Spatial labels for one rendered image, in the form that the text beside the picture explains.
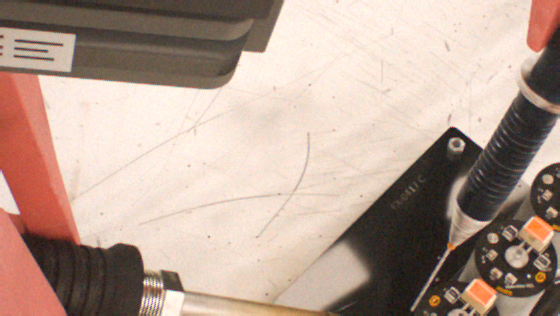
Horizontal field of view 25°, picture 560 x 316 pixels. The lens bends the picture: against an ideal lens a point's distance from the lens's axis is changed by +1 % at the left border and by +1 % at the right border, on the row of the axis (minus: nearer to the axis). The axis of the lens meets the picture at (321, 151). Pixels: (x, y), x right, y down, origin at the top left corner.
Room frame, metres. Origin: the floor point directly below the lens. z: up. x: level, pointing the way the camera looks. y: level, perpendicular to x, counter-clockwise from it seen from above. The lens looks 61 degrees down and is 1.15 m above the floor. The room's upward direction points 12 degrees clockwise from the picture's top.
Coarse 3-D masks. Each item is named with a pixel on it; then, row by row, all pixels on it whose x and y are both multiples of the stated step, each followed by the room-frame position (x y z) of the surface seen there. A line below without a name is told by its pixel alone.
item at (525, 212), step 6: (546, 180) 0.19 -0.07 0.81; (528, 192) 0.19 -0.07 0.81; (528, 198) 0.19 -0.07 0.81; (522, 204) 0.19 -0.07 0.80; (528, 204) 0.19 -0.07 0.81; (522, 210) 0.19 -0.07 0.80; (528, 210) 0.18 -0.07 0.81; (516, 216) 0.19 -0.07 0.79; (522, 216) 0.18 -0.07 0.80; (528, 216) 0.18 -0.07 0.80; (534, 216) 0.18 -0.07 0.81; (558, 234) 0.18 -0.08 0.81; (552, 240) 0.18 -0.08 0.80; (558, 240) 0.18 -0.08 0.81; (558, 246) 0.18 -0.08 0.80; (558, 252) 0.18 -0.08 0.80; (558, 258) 0.18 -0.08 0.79; (558, 264) 0.18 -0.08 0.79; (558, 270) 0.18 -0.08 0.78; (558, 276) 0.18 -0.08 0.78; (558, 282) 0.18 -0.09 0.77
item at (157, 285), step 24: (144, 288) 0.11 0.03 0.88; (168, 288) 0.11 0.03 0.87; (144, 312) 0.10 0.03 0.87; (168, 312) 0.10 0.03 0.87; (192, 312) 0.11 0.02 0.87; (216, 312) 0.11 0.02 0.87; (240, 312) 0.11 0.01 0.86; (264, 312) 0.11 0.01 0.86; (288, 312) 0.11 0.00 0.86; (312, 312) 0.12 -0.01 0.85
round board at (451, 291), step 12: (432, 288) 0.15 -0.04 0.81; (444, 288) 0.15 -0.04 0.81; (456, 288) 0.15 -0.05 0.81; (420, 300) 0.14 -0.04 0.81; (444, 300) 0.15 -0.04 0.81; (456, 300) 0.15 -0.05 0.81; (420, 312) 0.14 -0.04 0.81; (432, 312) 0.14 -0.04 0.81; (444, 312) 0.14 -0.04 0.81; (468, 312) 0.14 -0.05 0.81; (492, 312) 0.15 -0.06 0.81
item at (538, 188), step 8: (544, 168) 0.20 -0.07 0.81; (552, 168) 0.20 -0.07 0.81; (536, 176) 0.19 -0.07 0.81; (552, 176) 0.19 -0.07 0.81; (536, 184) 0.19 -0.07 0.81; (544, 184) 0.19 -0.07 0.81; (552, 184) 0.19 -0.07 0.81; (536, 192) 0.19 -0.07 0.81; (544, 192) 0.19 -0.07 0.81; (552, 192) 0.19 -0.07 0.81; (536, 200) 0.18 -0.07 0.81; (544, 200) 0.19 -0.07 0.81; (552, 200) 0.19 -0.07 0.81; (536, 208) 0.18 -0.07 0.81; (544, 208) 0.18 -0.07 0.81; (552, 208) 0.18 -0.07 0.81; (544, 216) 0.18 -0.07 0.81; (552, 216) 0.18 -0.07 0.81; (552, 224) 0.18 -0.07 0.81
